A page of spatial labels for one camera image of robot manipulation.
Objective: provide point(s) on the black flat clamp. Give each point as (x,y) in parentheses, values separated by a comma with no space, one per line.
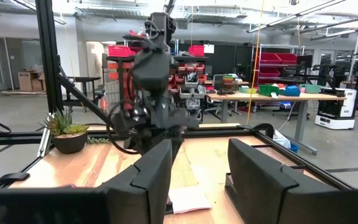
(11,180)

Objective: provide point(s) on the green succulent sprig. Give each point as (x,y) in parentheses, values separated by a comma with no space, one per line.
(98,140)

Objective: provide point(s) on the white plastic bag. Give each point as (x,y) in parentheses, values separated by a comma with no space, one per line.
(281,139)

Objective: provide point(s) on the succulent in dark pot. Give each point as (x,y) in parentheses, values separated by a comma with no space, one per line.
(70,143)

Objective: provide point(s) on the teal bin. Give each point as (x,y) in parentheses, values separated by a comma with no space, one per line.
(311,88)

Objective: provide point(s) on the blue bin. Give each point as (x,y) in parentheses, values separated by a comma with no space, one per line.
(294,148)

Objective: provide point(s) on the stack of coloured trays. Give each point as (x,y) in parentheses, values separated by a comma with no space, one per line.
(228,81)

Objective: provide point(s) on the silver metal bracket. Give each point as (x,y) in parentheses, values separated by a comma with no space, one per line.
(44,140)

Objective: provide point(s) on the cardboard box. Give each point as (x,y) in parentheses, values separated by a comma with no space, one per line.
(26,81)

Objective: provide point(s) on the black robot workstation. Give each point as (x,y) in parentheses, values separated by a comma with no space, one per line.
(328,71)

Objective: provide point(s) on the white and black machine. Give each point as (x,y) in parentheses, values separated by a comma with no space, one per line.
(337,112)

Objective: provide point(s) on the black side table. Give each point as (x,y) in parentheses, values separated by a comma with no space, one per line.
(85,79)

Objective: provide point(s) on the long wooden table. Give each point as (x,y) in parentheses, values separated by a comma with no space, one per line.
(291,97)

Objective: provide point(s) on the black aluminium rig frame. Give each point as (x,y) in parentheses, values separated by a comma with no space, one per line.
(47,46)

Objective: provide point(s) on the grey office chair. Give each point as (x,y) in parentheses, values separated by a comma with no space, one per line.
(216,84)

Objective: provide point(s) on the blue plastic object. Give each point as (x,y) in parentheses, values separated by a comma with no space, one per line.
(291,91)

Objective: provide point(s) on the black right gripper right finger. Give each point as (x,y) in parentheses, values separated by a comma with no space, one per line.
(266,199)

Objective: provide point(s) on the light green tray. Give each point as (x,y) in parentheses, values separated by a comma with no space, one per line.
(247,90)

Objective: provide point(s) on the black mesh desk organizer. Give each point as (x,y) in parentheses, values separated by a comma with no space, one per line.
(278,155)

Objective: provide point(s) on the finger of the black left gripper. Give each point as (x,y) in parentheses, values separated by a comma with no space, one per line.
(177,140)
(137,144)

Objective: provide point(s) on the white paper sign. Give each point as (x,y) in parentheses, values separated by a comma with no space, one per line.
(209,48)

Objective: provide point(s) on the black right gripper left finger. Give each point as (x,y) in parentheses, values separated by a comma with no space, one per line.
(129,202)

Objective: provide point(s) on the green bin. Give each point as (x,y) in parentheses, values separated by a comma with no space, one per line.
(267,90)

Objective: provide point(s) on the long ceiling light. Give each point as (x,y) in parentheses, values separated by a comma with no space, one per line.
(291,17)

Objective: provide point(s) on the parts rack with red bins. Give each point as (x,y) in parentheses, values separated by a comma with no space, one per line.
(191,81)

